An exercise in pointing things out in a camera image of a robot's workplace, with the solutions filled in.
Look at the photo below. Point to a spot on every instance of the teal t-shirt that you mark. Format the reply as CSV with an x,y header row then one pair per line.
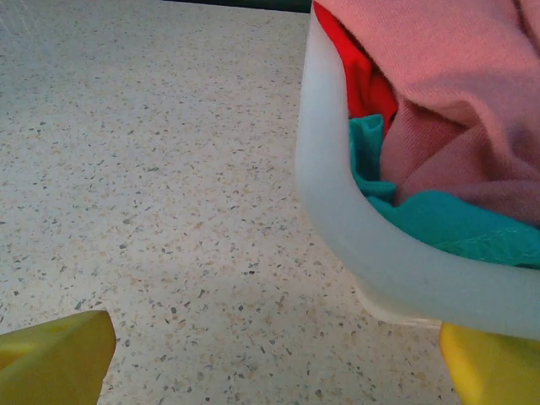
x,y
443,223

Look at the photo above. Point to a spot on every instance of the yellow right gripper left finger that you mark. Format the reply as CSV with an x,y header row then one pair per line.
x,y
50,363

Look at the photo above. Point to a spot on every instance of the pink t-shirt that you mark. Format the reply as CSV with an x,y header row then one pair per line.
x,y
455,84

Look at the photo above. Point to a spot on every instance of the white plastic bin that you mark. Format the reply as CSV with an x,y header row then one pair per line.
x,y
333,202

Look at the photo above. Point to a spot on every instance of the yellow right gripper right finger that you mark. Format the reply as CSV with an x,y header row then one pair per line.
x,y
498,371

